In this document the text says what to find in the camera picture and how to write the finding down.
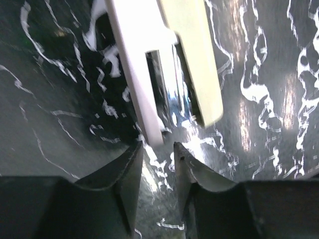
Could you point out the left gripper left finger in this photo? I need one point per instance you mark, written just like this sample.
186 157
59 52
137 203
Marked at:
102 205

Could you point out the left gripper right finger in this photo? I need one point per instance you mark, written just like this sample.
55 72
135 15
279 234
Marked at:
214 207

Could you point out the cream white stapler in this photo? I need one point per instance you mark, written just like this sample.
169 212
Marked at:
166 52

